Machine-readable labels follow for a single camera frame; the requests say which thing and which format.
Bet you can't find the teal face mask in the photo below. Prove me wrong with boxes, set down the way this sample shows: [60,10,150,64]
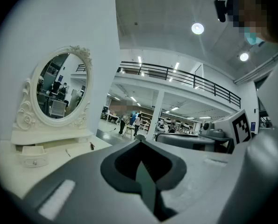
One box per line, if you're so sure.
[243,27,265,45]

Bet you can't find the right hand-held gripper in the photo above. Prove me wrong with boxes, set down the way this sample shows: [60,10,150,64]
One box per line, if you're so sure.
[155,109,253,154]

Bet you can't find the black head camera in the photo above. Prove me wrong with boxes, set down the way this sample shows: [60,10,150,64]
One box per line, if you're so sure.
[214,0,228,23]

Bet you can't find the person's head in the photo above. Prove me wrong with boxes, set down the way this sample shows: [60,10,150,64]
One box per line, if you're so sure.
[227,0,278,44]

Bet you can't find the white ornate vanity mirror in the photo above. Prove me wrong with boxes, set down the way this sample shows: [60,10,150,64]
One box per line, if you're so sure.
[10,45,94,153]

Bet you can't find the white vanity drawer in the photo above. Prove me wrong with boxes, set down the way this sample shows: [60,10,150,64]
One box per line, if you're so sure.
[19,145,50,168]

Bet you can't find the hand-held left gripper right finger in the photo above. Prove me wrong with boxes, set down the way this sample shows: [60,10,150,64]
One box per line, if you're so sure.
[141,140,249,224]

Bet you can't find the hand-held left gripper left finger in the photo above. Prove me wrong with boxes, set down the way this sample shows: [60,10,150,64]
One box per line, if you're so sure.
[21,140,160,224]

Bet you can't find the black mezzanine railing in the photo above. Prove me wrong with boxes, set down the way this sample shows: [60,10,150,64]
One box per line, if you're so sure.
[116,61,242,109]

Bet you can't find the person's right forearm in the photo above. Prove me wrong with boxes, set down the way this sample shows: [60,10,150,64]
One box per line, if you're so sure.
[219,127,278,224]

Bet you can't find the wooden stool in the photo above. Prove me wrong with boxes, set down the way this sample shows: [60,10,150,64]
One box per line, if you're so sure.
[124,124,136,140]

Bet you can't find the person's white shirt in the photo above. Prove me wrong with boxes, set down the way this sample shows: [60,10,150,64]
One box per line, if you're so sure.
[257,48,278,132]

